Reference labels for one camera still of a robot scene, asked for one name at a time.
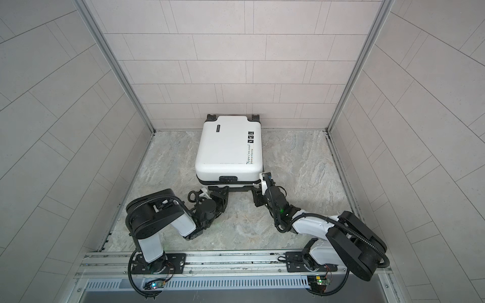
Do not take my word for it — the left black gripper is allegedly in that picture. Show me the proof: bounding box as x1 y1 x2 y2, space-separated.
203 186 231 229

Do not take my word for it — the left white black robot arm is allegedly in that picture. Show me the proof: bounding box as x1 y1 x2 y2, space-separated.
125 186 229 299

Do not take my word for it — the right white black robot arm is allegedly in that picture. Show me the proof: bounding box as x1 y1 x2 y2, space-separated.
253 172 390 297

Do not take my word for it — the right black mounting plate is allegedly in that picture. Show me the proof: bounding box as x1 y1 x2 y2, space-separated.
278 251 338 273

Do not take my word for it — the black mounting plate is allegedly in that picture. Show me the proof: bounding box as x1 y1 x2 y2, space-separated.
278 251 338 273
129 253 187 275

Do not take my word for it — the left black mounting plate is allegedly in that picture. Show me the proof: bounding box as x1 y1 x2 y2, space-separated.
129 253 187 275

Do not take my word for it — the right green circuit board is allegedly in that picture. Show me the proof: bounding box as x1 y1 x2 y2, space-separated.
307 275 332 293

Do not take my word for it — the green circuit board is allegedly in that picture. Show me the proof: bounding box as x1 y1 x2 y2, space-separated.
307 275 332 293
144 279 170 290

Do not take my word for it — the left green circuit board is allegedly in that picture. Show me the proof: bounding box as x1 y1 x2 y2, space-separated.
144 279 170 290

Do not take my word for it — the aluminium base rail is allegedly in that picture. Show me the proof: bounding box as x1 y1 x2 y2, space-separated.
69 249 402 302

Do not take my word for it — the left aluminium corner post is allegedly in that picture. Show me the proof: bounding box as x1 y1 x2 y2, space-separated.
73 0 156 135

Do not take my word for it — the aluminium corner post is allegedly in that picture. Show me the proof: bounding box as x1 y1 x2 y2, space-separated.
73 0 156 135
327 0 394 134

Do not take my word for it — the right aluminium corner post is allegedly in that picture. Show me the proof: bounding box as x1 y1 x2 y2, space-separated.
327 0 394 134

